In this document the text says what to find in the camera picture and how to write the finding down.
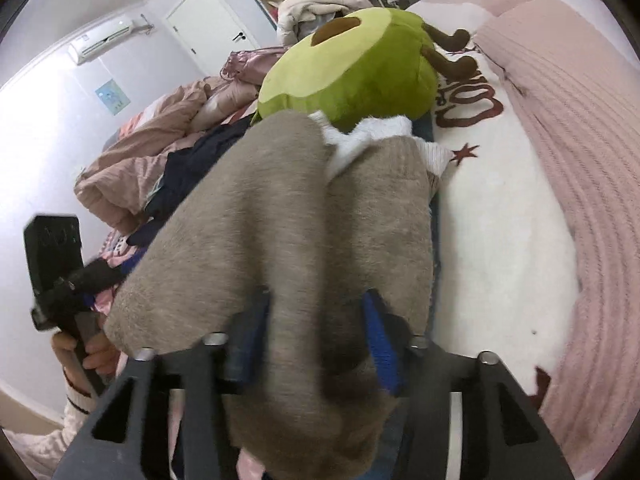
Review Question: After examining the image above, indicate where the striped star fleece blanket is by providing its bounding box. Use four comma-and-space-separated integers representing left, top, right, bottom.
94, 44, 582, 480

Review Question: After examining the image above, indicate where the pink knit pillow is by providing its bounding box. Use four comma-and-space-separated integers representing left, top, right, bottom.
412, 0, 639, 479

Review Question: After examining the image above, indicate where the white door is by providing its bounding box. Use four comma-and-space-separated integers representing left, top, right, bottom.
166, 0, 258, 75

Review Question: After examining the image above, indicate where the dark navy garment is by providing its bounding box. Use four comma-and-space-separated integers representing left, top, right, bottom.
127, 116, 252, 247

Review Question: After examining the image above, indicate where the taupe knit sweater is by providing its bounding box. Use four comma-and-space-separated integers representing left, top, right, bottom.
105, 110, 451, 479

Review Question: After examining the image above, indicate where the white air conditioner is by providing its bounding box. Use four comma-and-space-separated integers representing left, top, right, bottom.
67, 14, 155, 65

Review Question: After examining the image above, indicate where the green avocado plush toy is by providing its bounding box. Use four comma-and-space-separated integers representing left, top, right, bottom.
255, 8, 477, 132

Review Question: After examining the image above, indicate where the brown pink crumpled duvet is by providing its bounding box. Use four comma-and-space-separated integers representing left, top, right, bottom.
74, 78, 258, 234

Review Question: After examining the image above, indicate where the light blue wall poster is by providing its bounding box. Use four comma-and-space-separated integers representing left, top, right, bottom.
94, 79, 130, 116

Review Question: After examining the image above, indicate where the left hand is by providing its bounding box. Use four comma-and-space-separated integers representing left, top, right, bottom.
51, 330, 120, 389

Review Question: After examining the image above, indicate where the pink satin garment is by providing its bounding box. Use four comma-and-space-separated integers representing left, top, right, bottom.
219, 47, 288, 86

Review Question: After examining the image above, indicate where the black camera box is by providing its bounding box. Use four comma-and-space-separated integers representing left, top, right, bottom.
23, 214, 84, 298

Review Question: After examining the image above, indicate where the cream clothes pile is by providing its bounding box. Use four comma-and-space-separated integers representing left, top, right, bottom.
276, 0, 372, 47

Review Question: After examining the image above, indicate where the white knit left sleeve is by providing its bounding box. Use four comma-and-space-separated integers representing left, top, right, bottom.
4, 368, 96, 479

